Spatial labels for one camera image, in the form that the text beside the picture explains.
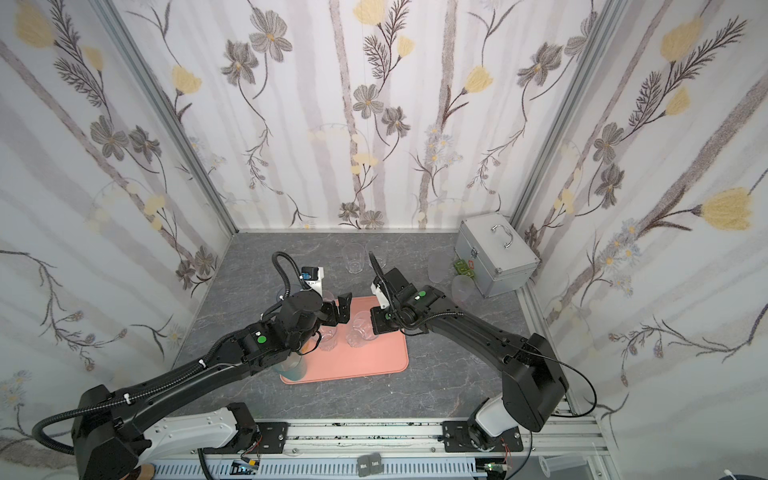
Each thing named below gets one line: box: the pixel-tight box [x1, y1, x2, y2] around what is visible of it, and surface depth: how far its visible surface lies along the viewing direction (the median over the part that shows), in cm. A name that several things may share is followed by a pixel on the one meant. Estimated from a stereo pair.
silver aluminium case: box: [454, 212, 540, 298], surface depth 98 cm
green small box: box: [454, 259, 475, 278], surface depth 109 cm
